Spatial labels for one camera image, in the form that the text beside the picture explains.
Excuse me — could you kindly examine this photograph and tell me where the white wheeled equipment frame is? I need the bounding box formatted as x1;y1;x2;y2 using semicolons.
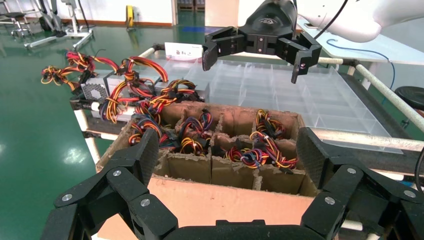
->
24;0;95;51

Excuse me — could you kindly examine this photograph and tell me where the yellow standing object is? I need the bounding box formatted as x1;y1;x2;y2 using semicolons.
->
125;4;135;28

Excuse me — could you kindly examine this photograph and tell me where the black round stool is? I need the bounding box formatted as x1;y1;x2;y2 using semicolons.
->
394;86;424;112

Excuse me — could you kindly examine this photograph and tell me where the black seat metal chair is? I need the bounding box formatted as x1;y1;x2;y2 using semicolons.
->
0;11;34;37

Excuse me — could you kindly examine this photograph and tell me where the silver power supply with cables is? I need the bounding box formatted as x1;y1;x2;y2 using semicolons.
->
127;79;202;149
178;108;216;157
254;108;288;141
89;56;170;124
40;49;120;104

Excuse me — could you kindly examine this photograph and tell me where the wire harness left compartment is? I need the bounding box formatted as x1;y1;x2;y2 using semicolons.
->
249;130;300;170

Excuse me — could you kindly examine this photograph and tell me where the wire harness compartment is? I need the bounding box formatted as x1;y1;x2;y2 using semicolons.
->
224;145;270;169
249;130;300;170

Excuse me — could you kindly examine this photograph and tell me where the blue cable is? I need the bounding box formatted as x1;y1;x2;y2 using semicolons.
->
326;39;397;91

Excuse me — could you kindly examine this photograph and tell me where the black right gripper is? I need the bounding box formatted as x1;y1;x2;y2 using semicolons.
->
201;0;323;85

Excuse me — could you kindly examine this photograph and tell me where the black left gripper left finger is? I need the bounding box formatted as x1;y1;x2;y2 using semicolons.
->
39;127;180;240

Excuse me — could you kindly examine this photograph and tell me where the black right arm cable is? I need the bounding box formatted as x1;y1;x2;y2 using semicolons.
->
312;0;349;40

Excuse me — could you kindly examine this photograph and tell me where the divided brown cardboard box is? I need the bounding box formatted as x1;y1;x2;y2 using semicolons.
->
95;100;322;240

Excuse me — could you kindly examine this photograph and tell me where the white label card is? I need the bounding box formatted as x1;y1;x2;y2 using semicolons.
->
164;42;204;63

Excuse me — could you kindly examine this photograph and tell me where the thin black cable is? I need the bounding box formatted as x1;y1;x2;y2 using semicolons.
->
414;145;424;195

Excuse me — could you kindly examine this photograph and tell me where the wire harness middle compartment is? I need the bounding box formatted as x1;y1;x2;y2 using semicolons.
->
224;145;270;169

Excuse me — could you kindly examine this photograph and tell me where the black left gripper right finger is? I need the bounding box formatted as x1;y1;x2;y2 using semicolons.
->
296;126;424;240

